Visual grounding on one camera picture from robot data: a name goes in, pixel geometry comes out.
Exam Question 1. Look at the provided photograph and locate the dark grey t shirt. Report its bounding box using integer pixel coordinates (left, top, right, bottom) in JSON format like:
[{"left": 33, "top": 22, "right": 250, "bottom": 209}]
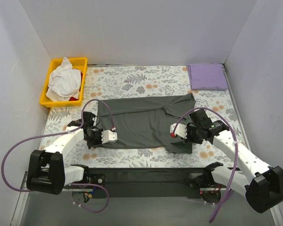
[{"left": 97, "top": 93, "right": 196, "bottom": 154}]

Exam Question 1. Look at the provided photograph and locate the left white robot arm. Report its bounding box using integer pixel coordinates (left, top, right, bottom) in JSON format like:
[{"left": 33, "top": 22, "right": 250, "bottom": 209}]
[{"left": 26, "top": 112, "right": 103, "bottom": 194}]

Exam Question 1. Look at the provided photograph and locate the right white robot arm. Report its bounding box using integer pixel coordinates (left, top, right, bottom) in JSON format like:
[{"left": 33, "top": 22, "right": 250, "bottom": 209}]
[{"left": 182, "top": 107, "right": 283, "bottom": 213}]

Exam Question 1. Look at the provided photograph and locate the red t shirt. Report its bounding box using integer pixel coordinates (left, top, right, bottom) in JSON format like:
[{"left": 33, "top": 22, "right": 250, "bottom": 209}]
[{"left": 69, "top": 72, "right": 83, "bottom": 101}]

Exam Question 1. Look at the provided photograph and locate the floral tablecloth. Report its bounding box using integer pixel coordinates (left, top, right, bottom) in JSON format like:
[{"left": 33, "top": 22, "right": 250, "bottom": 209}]
[{"left": 35, "top": 65, "right": 251, "bottom": 169}]

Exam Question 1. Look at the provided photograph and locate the folded purple t shirt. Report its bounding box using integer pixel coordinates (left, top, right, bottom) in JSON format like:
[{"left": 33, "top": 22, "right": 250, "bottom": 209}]
[{"left": 186, "top": 63, "right": 228, "bottom": 91}]

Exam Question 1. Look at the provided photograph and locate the white t shirt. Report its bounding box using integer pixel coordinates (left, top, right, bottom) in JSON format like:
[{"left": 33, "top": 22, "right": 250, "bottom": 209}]
[{"left": 46, "top": 57, "right": 81, "bottom": 102}]

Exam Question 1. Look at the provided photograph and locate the yellow plastic bin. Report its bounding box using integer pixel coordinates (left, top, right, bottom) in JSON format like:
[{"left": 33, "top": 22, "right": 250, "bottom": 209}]
[{"left": 40, "top": 57, "right": 88, "bottom": 108}]

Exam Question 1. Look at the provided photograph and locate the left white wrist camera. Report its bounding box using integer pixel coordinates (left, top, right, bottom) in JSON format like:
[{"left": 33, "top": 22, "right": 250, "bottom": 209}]
[{"left": 101, "top": 129, "right": 118, "bottom": 144}]

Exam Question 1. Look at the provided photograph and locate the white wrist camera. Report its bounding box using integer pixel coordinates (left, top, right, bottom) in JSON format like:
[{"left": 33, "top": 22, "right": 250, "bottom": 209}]
[
  {"left": 101, "top": 129, "right": 118, "bottom": 144},
  {"left": 170, "top": 123, "right": 187, "bottom": 139}
]

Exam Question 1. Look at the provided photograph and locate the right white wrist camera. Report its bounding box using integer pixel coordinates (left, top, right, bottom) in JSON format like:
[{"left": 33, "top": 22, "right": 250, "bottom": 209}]
[{"left": 170, "top": 123, "right": 187, "bottom": 139}]

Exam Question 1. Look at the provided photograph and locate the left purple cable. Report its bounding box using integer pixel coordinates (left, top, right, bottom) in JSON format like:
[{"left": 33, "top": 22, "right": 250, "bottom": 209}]
[{"left": 1, "top": 98, "right": 116, "bottom": 214}]

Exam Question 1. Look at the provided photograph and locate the purple cable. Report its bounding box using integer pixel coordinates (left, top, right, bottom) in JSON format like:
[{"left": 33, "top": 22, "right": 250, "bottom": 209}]
[
  {"left": 1, "top": 98, "right": 116, "bottom": 214},
  {"left": 170, "top": 107, "right": 239, "bottom": 224}
]

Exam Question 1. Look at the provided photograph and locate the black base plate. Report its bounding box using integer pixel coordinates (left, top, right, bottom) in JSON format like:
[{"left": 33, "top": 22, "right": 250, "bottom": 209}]
[{"left": 63, "top": 167, "right": 231, "bottom": 200}]

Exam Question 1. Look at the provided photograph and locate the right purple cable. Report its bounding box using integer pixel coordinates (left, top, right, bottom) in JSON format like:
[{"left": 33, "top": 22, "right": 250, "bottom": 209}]
[{"left": 170, "top": 107, "right": 239, "bottom": 224}]

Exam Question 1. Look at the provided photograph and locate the aluminium rail frame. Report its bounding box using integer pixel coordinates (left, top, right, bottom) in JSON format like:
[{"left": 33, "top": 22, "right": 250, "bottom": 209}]
[{"left": 9, "top": 170, "right": 283, "bottom": 226}]

